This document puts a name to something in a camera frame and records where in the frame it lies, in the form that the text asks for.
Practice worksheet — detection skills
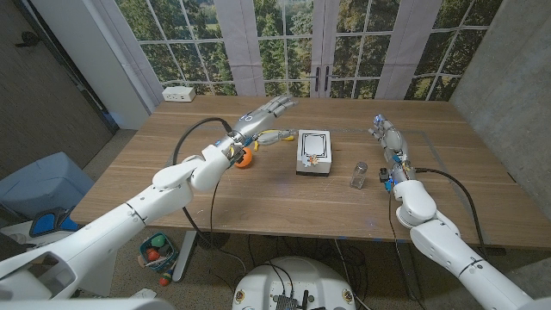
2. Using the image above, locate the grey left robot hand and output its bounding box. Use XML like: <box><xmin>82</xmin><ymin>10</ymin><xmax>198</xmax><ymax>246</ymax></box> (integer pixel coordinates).
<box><xmin>217</xmin><ymin>95</ymin><xmax>299</xmax><ymax>163</ymax></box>

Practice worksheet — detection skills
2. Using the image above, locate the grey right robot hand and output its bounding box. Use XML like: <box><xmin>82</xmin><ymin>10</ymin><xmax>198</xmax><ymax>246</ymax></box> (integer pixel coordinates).
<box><xmin>368</xmin><ymin>114</ymin><xmax>418</xmax><ymax>185</ymax></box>

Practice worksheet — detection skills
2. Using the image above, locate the yellow banana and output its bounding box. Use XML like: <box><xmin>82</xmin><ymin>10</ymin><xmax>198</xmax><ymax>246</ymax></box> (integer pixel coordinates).
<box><xmin>253</xmin><ymin>128</ymin><xmax>296</xmax><ymax>152</ymax></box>

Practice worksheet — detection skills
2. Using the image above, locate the orange fruit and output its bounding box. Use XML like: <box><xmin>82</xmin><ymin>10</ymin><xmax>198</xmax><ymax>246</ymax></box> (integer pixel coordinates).
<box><xmin>234</xmin><ymin>146</ymin><xmax>254</xmax><ymax>169</ymax></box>

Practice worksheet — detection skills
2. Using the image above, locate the small clear glass jar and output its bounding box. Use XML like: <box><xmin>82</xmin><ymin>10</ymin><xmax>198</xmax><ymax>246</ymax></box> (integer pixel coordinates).
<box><xmin>349</xmin><ymin>161</ymin><xmax>369</xmax><ymax>190</ymax></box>

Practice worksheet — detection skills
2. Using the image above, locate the white power strip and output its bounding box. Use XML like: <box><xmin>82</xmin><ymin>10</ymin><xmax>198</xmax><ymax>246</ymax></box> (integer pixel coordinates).
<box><xmin>162</xmin><ymin>85</ymin><xmax>197</xmax><ymax>103</ymax></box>

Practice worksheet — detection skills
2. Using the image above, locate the printed window backdrop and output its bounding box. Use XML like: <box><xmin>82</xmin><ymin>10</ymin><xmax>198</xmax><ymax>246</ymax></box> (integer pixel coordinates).
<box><xmin>92</xmin><ymin>0</ymin><xmax>505</xmax><ymax>102</ymax></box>

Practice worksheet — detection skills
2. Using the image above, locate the black round floor disc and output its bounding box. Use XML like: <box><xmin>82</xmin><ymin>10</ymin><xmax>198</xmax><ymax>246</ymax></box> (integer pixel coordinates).
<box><xmin>196</xmin><ymin>231</ymin><xmax>232</xmax><ymax>251</ymax></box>

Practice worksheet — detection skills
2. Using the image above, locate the grey table leg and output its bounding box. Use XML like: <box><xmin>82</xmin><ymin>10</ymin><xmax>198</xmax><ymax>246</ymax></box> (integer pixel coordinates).
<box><xmin>395</xmin><ymin>240</ymin><xmax>423</xmax><ymax>301</ymax></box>

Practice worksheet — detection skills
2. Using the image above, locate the white table leg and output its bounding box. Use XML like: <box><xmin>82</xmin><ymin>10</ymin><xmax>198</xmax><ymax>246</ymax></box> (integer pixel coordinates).
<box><xmin>171</xmin><ymin>231</ymin><xmax>198</xmax><ymax>283</ymax></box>

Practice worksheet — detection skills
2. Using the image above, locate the white robot torso base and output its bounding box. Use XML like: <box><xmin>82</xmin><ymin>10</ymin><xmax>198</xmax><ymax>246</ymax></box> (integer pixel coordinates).
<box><xmin>232</xmin><ymin>257</ymin><xmax>357</xmax><ymax>310</ymax></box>

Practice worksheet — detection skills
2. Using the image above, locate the basket of toys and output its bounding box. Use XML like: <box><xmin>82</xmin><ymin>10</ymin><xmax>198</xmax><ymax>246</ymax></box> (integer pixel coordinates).
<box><xmin>138</xmin><ymin>232</ymin><xmax>178</xmax><ymax>273</ymax></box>

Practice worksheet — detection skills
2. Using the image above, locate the blue-grey bin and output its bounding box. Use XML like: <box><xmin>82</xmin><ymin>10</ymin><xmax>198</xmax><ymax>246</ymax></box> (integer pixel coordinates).
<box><xmin>0</xmin><ymin>151</ymin><xmax>96</xmax><ymax>220</ymax></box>

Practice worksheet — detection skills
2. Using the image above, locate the dark trouser leg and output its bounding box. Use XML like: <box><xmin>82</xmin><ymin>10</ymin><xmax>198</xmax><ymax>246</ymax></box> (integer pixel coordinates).
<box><xmin>0</xmin><ymin>232</ymin><xmax>27</xmax><ymax>259</ymax></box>

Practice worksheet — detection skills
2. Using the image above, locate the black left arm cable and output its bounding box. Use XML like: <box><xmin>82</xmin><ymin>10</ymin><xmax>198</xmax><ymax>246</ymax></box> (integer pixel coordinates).
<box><xmin>171</xmin><ymin>116</ymin><xmax>236</xmax><ymax>167</ymax></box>

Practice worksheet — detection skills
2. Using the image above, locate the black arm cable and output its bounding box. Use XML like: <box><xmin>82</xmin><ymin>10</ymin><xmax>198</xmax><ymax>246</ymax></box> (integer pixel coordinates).
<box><xmin>171</xmin><ymin>116</ymin><xmax>236</xmax><ymax>167</ymax></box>
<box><xmin>412</xmin><ymin>166</ymin><xmax>490</xmax><ymax>259</ymax></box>

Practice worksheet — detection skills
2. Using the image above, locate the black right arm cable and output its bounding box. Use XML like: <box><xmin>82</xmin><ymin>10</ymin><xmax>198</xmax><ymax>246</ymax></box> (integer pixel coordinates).
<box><xmin>412</xmin><ymin>166</ymin><xmax>490</xmax><ymax>259</ymax></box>

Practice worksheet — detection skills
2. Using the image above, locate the white box with black frame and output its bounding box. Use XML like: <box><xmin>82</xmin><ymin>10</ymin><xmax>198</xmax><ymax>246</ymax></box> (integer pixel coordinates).
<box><xmin>295</xmin><ymin>129</ymin><xmax>333</xmax><ymax>177</ymax></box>

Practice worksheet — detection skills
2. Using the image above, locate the black door handle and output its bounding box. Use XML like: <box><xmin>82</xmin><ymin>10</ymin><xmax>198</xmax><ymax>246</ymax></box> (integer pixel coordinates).
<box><xmin>15</xmin><ymin>30</ymin><xmax>42</xmax><ymax>48</ymax></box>

